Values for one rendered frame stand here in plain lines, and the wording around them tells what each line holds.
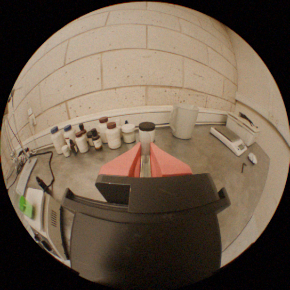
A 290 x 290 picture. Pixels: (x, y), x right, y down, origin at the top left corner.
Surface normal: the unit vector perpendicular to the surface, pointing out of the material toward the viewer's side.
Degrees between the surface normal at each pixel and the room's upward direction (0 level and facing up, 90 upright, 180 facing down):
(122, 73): 90
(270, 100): 90
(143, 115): 90
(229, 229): 0
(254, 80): 90
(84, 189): 0
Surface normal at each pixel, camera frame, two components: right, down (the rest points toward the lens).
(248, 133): -0.97, 0.18
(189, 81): 0.25, 0.58
